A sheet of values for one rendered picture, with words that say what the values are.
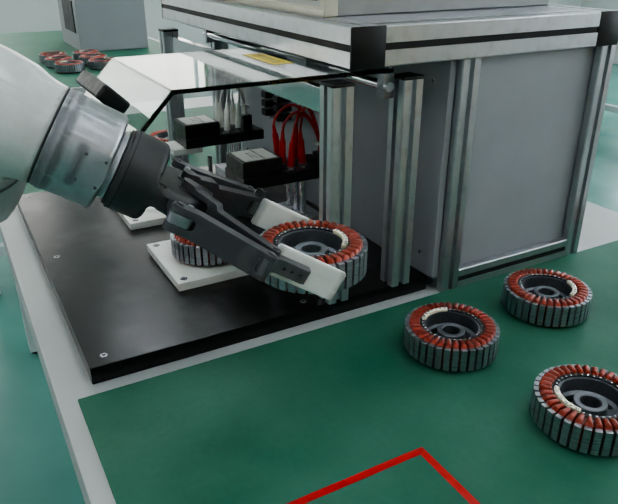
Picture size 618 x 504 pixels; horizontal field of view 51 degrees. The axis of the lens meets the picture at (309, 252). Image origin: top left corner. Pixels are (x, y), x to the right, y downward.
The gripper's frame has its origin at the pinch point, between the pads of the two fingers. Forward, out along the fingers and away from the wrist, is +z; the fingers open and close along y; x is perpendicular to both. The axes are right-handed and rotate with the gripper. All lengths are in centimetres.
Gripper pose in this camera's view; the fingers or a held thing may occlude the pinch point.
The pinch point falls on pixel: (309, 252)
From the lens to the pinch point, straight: 65.4
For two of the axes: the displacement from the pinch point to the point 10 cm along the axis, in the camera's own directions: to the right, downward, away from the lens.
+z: 8.5, 3.8, 3.6
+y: 1.9, 4.2, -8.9
